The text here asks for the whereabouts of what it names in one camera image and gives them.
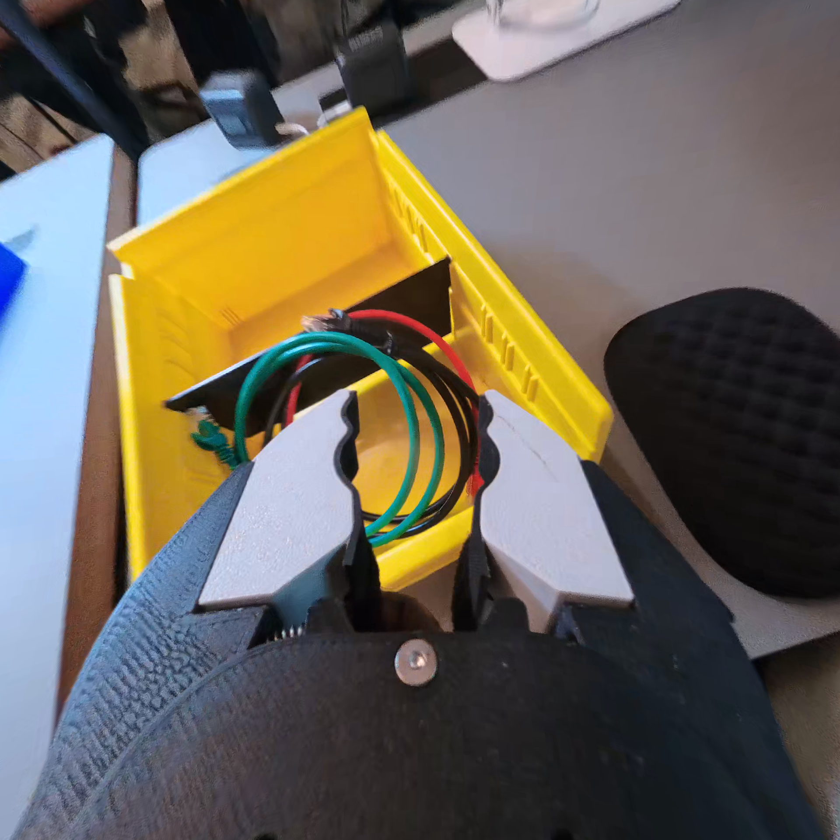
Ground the black ethernet cable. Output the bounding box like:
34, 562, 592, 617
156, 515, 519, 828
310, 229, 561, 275
266, 308, 483, 539

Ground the grey power adapter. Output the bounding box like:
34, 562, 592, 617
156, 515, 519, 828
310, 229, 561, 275
199, 71, 286, 151

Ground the black bin divider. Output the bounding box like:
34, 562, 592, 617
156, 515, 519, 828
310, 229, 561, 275
164, 256, 455, 437

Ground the green ethernet cable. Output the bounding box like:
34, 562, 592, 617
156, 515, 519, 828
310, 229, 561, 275
189, 331, 447, 549

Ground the red ethernet cable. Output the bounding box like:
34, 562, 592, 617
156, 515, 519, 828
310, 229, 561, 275
285, 310, 490, 496

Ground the black power adapter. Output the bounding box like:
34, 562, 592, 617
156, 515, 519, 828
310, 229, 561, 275
333, 20, 411, 112

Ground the black padded wrist rest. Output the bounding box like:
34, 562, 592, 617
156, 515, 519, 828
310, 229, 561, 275
602, 287, 840, 599

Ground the blue flat object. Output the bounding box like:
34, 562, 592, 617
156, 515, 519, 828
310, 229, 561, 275
0, 241, 28, 316

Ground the yellow plastic bin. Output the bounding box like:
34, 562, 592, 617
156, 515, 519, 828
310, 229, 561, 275
106, 105, 614, 595

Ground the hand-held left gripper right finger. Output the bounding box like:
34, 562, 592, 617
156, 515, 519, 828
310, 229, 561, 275
451, 389, 636, 636

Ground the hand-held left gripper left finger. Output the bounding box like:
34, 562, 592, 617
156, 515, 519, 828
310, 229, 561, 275
196, 389, 383, 634

